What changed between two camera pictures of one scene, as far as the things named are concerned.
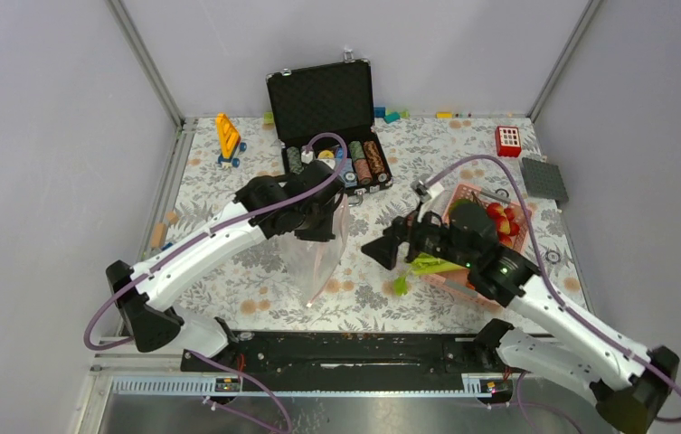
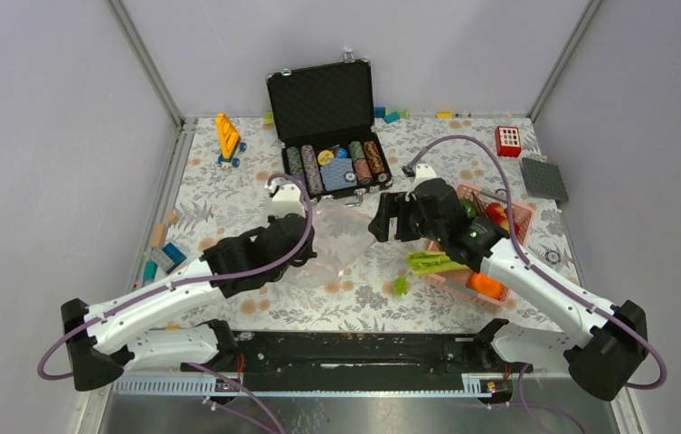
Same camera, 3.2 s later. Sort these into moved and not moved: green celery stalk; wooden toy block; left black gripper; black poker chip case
Moved: left black gripper
Not moved: wooden toy block; green celery stalk; black poker chip case
